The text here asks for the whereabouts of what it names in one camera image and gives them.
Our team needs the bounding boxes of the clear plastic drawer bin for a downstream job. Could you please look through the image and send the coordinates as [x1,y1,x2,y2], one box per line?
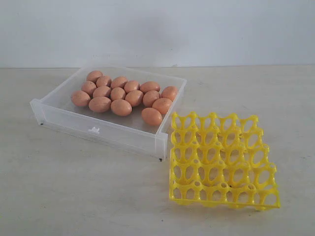
[30,61,187,159]

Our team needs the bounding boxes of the brown egg middle row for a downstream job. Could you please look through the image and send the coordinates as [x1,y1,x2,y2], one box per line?
[93,86,111,98]

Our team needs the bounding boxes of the yellow plastic egg tray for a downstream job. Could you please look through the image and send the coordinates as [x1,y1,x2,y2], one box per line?
[169,112,281,210]

